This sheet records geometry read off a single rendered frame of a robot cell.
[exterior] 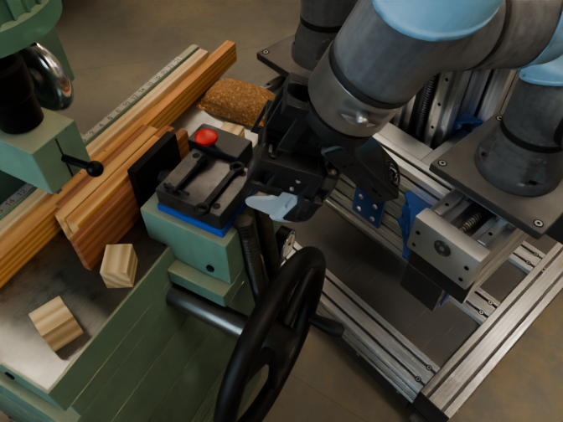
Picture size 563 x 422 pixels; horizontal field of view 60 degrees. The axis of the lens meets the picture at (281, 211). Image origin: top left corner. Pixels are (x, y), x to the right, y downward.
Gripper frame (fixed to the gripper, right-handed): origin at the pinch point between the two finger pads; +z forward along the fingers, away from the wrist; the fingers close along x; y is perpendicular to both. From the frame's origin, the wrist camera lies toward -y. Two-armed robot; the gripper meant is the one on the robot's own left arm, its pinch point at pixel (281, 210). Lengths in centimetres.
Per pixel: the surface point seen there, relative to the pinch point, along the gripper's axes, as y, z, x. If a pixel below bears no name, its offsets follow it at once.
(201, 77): 10.7, 19.1, -33.8
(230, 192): 5.7, 3.1, -2.5
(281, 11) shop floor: -37, 141, -215
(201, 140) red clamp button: 10.4, 3.9, -9.5
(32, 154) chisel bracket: 28.5, 4.9, -1.8
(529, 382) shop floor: -106, 67, -4
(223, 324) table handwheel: 0.8, 18.2, 9.6
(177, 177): 12.2, 6.2, -4.6
